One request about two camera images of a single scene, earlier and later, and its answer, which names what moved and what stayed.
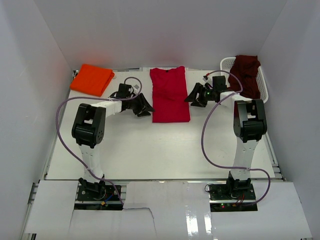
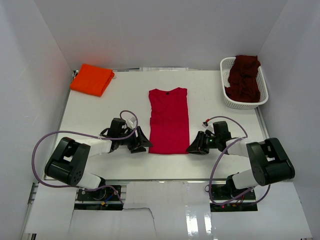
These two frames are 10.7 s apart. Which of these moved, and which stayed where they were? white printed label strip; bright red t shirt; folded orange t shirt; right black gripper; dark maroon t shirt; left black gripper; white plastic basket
Moved: bright red t shirt; right black gripper; left black gripper
Stayed: white plastic basket; white printed label strip; dark maroon t shirt; folded orange t shirt
